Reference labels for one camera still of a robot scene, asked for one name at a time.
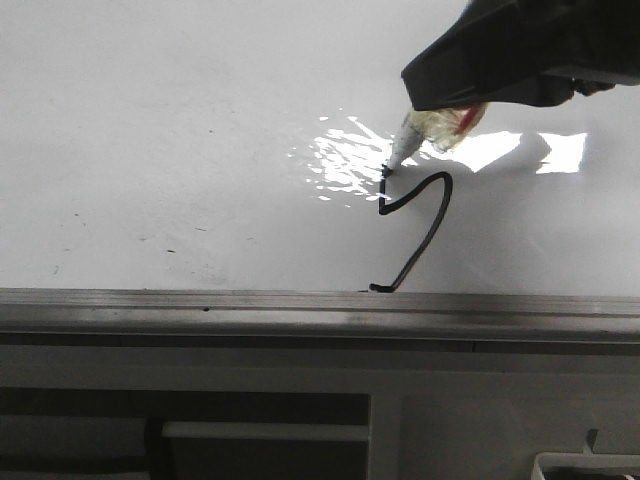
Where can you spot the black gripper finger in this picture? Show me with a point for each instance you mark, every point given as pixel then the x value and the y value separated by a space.
pixel 535 53

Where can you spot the white taped whiteboard marker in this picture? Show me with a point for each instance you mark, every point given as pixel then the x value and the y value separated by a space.
pixel 443 129

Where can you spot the white marker tray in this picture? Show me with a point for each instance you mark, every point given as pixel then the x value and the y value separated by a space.
pixel 586 464

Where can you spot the white whiteboard with metal frame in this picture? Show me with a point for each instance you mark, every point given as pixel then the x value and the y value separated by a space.
pixel 212 167

